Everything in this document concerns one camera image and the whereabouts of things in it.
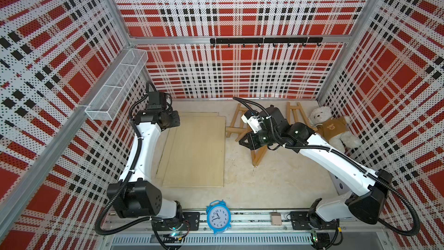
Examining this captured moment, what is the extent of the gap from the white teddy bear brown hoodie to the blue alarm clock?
2.17 ft

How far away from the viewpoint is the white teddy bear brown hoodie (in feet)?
2.98

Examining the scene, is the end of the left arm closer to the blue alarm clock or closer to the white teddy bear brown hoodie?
the blue alarm clock

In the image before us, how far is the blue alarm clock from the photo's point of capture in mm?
720
